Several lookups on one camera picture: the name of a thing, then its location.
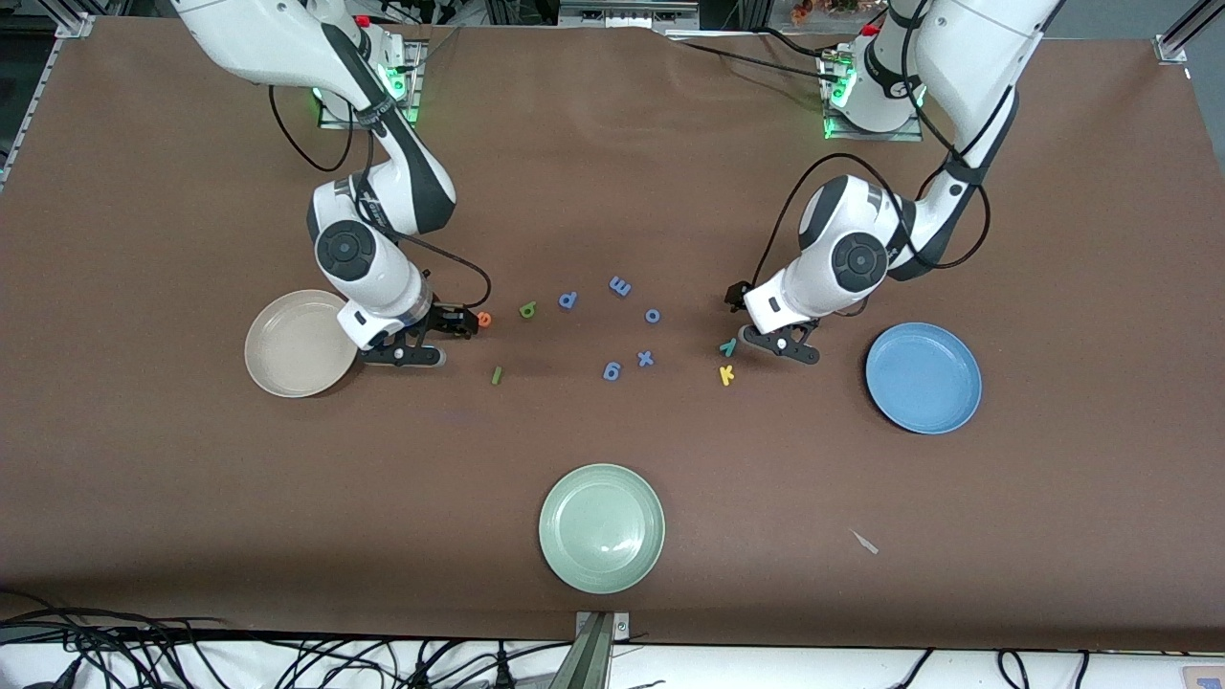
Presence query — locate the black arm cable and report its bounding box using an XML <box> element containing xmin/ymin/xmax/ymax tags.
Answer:
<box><xmin>268</xmin><ymin>84</ymin><xmax>493</xmax><ymax>310</ymax></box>
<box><xmin>756</xmin><ymin>0</ymin><xmax>992</xmax><ymax>280</ymax></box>

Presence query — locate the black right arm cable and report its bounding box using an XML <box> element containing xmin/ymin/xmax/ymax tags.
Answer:
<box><xmin>268</xmin><ymin>84</ymin><xmax>493</xmax><ymax>310</ymax></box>

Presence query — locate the beige round plate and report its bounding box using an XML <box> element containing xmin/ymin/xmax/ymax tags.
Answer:
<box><xmin>244</xmin><ymin>289</ymin><xmax>360</xmax><ymax>399</ymax></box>

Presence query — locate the orange dried plant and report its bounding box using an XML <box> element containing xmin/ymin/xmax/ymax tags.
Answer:
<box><xmin>791</xmin><ymin>0</ymin><xmax>864</xmax><ymax>24</ymax></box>

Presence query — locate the pale green round plate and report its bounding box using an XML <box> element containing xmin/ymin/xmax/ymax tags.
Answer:
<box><xmin>538</xmin><ymin>463</ymin><xmax>666</xmax><ymax>595</ymax></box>

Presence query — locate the aluminium camera post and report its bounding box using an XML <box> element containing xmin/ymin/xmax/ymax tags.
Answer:
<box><xmin>550</xmin><ymin>611</ymin><xmax>632</xmax><ymax>689</ymax></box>

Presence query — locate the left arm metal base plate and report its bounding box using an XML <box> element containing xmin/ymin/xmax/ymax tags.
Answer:
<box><xmin>818</xmin><ymin>48</ymin><xmax>925</xmax><ymax>143</ymax></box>

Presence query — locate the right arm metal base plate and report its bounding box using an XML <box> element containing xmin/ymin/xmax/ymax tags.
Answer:
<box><xmin>318</xmin><ymin>40</ymin><xmax>423</xmax><ymax>130</ymax></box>

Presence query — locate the silver aluminium frame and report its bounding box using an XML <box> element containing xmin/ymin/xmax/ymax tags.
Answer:
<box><xmin>558</xmin><ymin>0</ymin><xmax>702</xmax><ymax>30</ymax></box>

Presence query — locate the blue round plate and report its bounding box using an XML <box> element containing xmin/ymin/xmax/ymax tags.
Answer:
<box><xmin>865</xmin><ymin>322</ymin><xmax>984</xmax><ymax>435</ymax></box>

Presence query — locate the brown table mat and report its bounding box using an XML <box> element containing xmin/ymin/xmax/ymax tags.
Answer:
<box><xmin>0</xmin><ymin>14</ymin><xmax>1225</xmax><ymax>654</ymax></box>

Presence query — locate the tangled black cable bundle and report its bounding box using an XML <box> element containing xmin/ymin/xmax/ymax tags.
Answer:
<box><xmin>0</xmin><ymin>591</ymin><xmax>542</xmax><ymax>689</ymax></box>

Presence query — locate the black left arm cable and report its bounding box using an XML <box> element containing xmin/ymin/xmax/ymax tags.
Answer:
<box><xmin>756</xmin><ymin>0</ymin><xmax>992</xmax><ymax>280</ymax></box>

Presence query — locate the black cable on mat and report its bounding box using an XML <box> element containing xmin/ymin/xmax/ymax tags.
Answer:
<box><xmin>668</xmin><ymin>36</ymin><xmax>835</xmax><ymax>82</ymax></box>

